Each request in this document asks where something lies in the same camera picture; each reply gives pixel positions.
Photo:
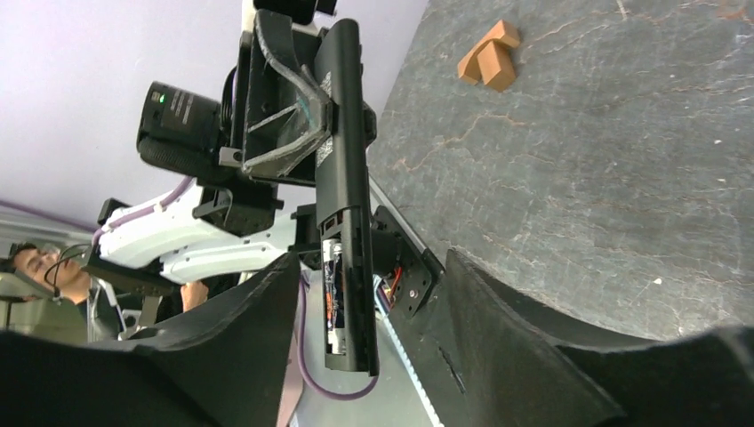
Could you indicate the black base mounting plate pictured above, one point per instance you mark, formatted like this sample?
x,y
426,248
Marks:
x,y
421,325

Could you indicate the black remote control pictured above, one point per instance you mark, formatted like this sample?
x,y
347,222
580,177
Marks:
x,y
342,195

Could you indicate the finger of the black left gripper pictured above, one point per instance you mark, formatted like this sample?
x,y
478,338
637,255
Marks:
x,y
287,114

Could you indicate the person behind enclosure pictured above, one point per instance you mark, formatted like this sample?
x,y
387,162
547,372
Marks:
x,y
68,282

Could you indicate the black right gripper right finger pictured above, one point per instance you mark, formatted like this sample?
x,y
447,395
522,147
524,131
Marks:
x,y
526,364

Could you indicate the brown wooden block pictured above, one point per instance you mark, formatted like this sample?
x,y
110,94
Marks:
x,y
489,61

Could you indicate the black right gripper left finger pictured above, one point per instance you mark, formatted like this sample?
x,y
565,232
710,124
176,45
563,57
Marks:
x,y
220,364

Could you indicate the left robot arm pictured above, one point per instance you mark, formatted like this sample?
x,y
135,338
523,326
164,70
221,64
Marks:
x,y
152,247

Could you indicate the AAA battery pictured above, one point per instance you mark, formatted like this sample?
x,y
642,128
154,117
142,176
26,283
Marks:
x,y
334,296

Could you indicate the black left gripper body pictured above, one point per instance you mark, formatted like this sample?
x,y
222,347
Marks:
x,y
254,210

